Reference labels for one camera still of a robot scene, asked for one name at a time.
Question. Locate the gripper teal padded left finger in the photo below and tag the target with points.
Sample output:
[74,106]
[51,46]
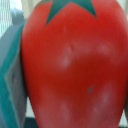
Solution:
[13,96]

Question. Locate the gripper teal padded right finger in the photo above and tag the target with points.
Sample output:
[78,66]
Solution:
[124,120]

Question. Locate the red tomato toy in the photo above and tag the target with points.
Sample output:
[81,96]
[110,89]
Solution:
[75,62]

